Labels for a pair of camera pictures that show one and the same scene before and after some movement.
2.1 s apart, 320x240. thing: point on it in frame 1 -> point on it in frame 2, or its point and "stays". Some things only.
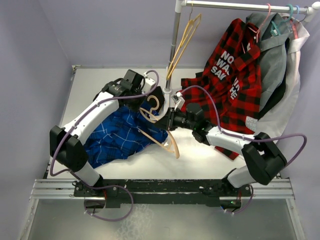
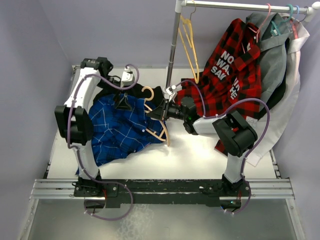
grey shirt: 274,29 stays
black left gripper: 136,107 -> 123,104
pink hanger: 257,31 stays
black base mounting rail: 161,191 stays
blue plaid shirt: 120,133 stays
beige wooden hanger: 153,118 -> 167,139
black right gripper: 167,121 -> 161,113
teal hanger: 274,31 stays
